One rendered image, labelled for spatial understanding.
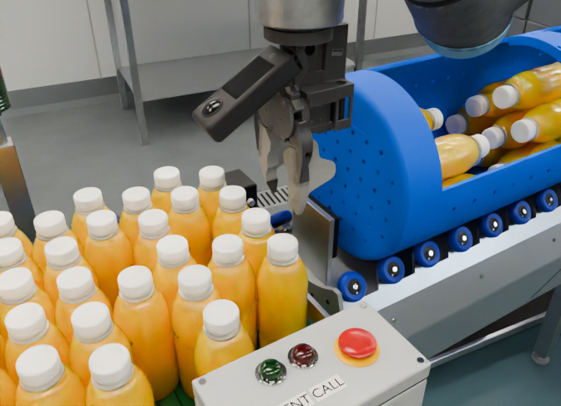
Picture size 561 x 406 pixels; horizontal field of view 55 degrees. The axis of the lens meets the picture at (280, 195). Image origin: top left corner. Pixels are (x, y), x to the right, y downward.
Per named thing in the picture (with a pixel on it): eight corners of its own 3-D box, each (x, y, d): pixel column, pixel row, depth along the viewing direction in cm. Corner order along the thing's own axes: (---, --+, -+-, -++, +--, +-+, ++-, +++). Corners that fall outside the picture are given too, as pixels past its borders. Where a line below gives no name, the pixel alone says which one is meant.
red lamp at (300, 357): (319, 360, 50) (319, 352, 50) (299, 370, 49) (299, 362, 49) (305, 345, 52) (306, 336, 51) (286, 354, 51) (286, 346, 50)
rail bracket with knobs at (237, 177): (264, 235, 100) (263, 188, 95) (229, 247, 97) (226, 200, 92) (239, 210, 108) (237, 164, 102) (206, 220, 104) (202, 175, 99)
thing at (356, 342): (383, 353, 51) (385, 345, 50) (353, 369, 49) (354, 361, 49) (360, 329, 54) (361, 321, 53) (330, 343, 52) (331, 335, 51)
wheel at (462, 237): (477, 230, 89) (468, 231, 91) (457, 220, 88) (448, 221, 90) (472, 256, 88) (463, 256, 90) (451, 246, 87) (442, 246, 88)
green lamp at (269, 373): (287, 377, 49) (287, 367, 48) (266, 387, 48) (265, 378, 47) (275, 360, 50) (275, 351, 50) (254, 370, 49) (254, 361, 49)
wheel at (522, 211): (535, 205, 96) (526, 205, 98) (517, 195, 95) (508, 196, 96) (531, 227, 95) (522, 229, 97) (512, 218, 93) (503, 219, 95)
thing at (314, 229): (338, 281, 85) (343, 215, 79) (325, 286, 84) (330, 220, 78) (303, 247, 93) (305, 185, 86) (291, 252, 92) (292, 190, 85)
